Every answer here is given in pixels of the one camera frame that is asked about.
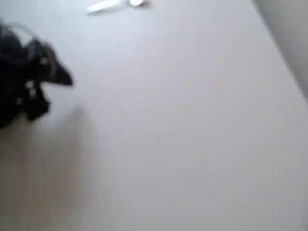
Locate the silver metal spoon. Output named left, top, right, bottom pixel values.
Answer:
left=86, top=0, right=152, bottom=14

